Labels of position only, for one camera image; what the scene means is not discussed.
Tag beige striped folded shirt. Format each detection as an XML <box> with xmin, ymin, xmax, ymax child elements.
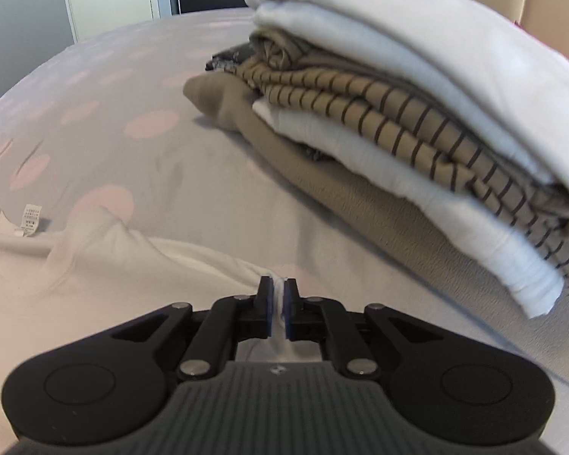
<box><xmin>234</xmin><ymin>54</ymin><xmax>569</xmax><ymax>314</ymax></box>

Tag grey bedspread with pink dots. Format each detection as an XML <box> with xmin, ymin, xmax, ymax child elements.
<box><xmin>0</xmin><ymin>7</ymin><xmax>569</xmax><ymax>455</ymax></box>

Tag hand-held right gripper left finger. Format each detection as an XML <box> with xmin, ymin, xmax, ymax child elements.
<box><xmin>109</xmin><ymin>276</ymin><xmax>274</xmax><ymax>381</ymax></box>

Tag white folded garment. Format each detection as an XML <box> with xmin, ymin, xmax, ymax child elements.
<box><xmin>251</xmin><ymin>97</ymin><xmax>565</xmax><ymax>320</ymax></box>

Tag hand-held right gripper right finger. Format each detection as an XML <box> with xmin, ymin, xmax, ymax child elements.
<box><xmin>284</xmin><ymin>278</ymin><xmax>445</xmax><ymax>381</ymax></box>

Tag dark patterned cloth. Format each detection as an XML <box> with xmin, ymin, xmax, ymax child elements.
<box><xmin>205</xmin><ymin>42</ymin><xmax>257</xmax><ymax>74</ymax></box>

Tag white folded sweater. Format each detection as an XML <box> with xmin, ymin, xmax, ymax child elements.
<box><xmin>243</xmin><ymin>0</ymin><xmax>569</xmax><ymax>200</ymax></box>

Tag white shirt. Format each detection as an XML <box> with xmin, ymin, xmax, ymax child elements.
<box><xmin>0</xmin><ymin>205</ymin><xmax>325</xmax><ymax>444</ymax></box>

